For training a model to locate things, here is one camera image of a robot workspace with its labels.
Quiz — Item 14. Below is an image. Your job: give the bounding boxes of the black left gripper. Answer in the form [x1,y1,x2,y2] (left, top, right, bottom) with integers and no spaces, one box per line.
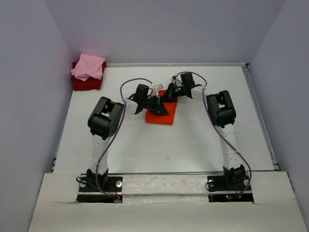
[141,95,168,115]

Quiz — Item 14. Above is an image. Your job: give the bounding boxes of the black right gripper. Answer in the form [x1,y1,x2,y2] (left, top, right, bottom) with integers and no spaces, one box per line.
[161,83,186,102]

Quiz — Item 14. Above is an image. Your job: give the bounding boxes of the orange t shirt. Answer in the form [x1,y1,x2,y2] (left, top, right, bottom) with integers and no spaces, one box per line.
[144,89,176,126]

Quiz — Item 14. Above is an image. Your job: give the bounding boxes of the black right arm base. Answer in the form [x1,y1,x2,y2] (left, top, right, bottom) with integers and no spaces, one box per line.
[205,175,254,203]

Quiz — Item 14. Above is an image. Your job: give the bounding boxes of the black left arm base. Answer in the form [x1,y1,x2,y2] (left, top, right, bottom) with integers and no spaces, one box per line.
[76,175,123,203]

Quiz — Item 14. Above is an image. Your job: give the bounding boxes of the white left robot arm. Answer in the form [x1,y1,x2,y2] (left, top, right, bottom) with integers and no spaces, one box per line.
[86,84,169,192]

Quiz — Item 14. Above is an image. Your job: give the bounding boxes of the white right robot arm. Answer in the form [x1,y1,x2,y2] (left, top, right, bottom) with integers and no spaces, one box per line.
[163,72,246,192]

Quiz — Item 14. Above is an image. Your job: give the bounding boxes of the dark red folded t shirt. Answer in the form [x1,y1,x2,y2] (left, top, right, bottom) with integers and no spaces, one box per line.
[71,62,107,91]

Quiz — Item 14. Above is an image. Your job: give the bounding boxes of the pink folded t shirt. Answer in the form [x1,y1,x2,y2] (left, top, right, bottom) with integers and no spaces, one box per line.
[71,54,106,82]

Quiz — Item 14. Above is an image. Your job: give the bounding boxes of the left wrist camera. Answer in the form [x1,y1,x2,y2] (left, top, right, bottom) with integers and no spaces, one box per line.
[151,84,164,97]

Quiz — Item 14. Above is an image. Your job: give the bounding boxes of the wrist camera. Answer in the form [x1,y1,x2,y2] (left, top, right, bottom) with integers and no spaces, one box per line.
[151,84,164,97]
[171,75,183,87]

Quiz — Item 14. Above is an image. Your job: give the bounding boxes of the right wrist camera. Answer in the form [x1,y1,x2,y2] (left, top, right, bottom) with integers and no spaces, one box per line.
[171,75,183,87]

